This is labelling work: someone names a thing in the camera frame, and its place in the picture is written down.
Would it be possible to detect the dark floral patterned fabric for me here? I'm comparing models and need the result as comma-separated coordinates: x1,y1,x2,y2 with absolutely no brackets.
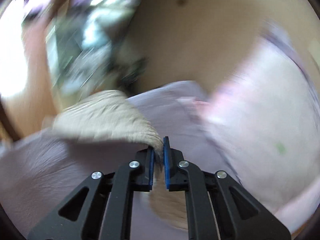
24,0,146,100

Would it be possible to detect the lavender bed sheet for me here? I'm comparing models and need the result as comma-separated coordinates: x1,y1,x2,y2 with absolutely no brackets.
1,81,233,236

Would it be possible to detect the pink floral pillow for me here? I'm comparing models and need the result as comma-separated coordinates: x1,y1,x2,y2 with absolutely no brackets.
195,21,320,233

